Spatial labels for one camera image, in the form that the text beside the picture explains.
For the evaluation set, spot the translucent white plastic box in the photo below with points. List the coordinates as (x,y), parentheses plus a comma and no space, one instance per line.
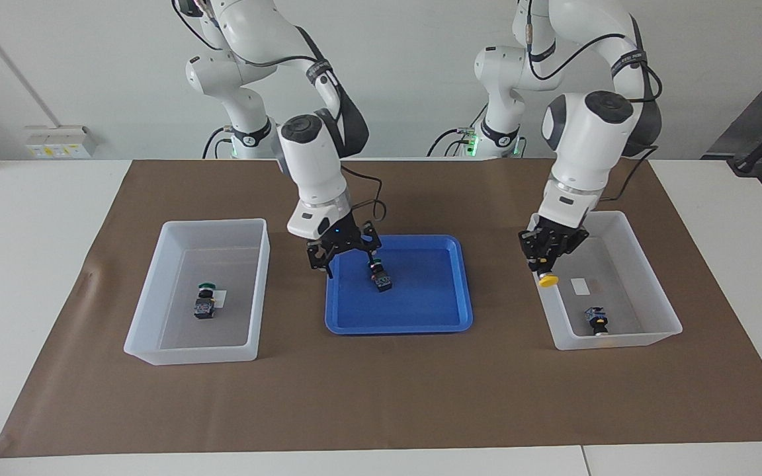
(632,291)
(176,330)

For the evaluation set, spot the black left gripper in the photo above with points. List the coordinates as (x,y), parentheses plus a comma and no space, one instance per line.
(559,238)

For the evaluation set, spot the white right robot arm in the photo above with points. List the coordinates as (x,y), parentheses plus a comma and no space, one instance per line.
(311,165)

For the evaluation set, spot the brown paper table mat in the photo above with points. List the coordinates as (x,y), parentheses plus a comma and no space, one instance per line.
(381,396)

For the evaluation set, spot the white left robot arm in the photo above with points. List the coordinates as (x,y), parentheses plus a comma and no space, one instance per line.
(586,145)

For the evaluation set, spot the green push button switch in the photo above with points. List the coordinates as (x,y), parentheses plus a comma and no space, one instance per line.
(382,282)
(204,307)

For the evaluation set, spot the white paper label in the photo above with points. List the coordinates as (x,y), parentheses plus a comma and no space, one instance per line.
(579,286)
(221,297)

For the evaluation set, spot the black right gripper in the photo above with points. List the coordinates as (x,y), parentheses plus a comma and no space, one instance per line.
(341,238)

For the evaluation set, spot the yellow push button switch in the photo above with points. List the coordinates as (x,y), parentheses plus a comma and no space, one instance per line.
(596,317)
(548,280)

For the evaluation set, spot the blue plastic tray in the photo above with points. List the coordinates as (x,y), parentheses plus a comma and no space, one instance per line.
(421,311)

